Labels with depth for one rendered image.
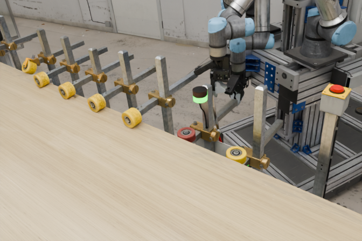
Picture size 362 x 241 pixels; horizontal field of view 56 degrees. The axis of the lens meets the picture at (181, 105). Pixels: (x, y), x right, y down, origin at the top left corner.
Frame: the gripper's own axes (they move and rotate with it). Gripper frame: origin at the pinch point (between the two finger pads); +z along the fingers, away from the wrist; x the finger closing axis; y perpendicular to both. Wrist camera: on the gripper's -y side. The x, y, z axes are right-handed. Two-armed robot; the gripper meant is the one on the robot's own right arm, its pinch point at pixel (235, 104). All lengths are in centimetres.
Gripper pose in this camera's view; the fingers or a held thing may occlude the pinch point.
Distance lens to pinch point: 182.0
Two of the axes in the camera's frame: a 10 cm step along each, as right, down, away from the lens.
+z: 0.9, 8.4, 5.4
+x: -7.8, -2.8, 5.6
